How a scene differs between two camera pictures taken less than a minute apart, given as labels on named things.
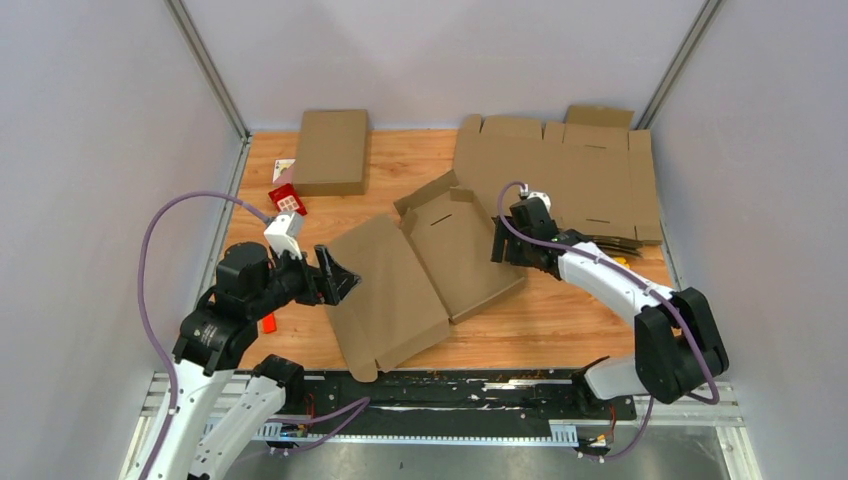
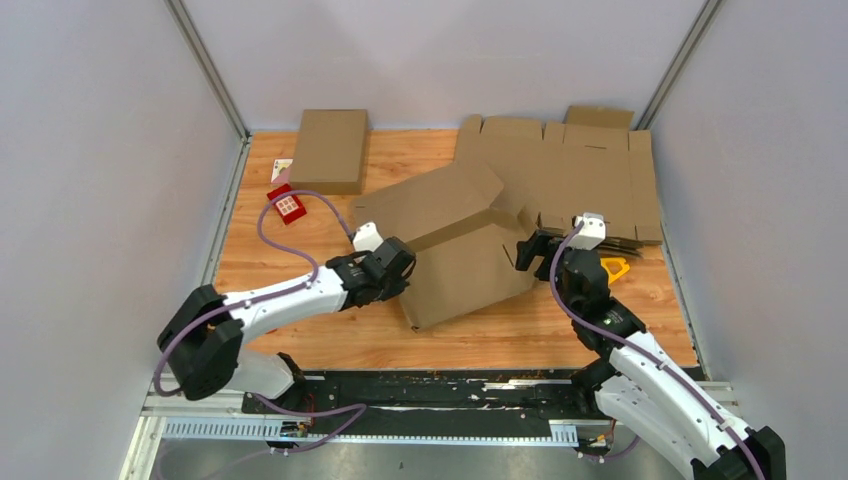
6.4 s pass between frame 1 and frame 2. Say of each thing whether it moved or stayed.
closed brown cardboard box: stayed
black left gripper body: moved
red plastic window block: stayed
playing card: stayed
